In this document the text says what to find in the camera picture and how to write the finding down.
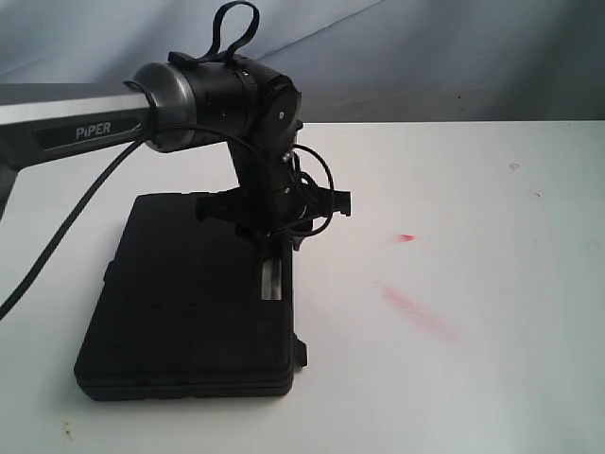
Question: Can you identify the white backdrop cloth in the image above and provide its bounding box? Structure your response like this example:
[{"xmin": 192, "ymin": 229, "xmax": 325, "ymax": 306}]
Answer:
[{"xmin": 1, "ymin": 1, "xmax": 604, "ymax": 122}]

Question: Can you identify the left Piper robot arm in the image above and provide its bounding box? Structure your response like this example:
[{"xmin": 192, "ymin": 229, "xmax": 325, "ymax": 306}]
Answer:
[{"xmin": 1, "ymin": 58, "xmax": 351, "ymax": 243}]

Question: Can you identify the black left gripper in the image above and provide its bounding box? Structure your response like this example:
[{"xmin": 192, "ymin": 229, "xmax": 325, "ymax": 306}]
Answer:
[{"xmin": 197, "ymin": 183, "xmax": 352, "ymax": 252}]

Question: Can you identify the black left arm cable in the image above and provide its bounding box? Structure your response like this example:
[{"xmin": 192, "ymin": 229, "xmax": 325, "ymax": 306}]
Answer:
[{"xmin": 0, "ymin": 2, "xmax": 335, "ymax": 319}]

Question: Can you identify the black plastic tool case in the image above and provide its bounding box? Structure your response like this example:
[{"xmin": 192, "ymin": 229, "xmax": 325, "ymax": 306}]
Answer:
[{"xmin": 74, "ymin": 193, "xmax": 307, "ymax": 401}]

